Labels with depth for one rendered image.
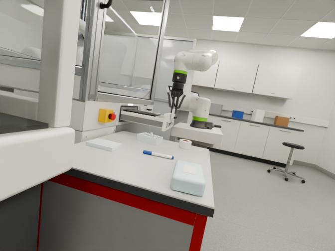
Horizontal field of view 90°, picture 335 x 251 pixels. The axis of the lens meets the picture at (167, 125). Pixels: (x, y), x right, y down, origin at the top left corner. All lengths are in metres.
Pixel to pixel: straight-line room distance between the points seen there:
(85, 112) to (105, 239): 0.52
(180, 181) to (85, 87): 0.59
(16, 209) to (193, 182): 0.41
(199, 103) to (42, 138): 1.15
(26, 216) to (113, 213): 0.21
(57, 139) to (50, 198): 0.34
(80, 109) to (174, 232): 0.64
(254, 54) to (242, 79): 0.85
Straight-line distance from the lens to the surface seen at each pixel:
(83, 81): 0.87
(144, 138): 0.93
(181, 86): 1.09
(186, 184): 0.49
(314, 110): 5.41
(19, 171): 0.38
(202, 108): 1.36
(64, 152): 0.43
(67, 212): 0.69
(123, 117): 1.14
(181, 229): 0.54
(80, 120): 0.88
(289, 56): 5.31
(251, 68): 4.62
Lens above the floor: 1.00
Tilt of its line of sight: 8 degrees down
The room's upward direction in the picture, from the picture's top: 10 degrees clockwise
